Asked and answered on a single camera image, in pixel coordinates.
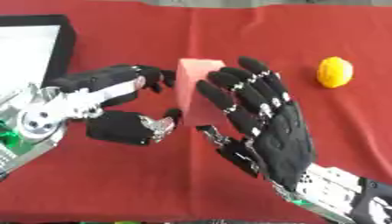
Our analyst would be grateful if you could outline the pink rectangular block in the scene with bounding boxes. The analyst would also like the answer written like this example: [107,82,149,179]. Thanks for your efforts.
[174,58,242,128]

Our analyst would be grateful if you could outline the yellow toy lemon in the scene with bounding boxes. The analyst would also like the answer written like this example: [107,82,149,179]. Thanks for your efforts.
[315,56,355,89]

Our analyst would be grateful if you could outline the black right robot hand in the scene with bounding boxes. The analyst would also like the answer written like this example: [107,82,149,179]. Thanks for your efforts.
[194,55,318,193]

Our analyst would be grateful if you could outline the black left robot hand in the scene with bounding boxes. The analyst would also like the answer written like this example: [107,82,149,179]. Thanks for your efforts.
[45,64,184,147]

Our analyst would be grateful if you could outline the black box with white inside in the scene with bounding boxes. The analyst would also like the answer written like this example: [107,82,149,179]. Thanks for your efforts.
[0,14,79,97]

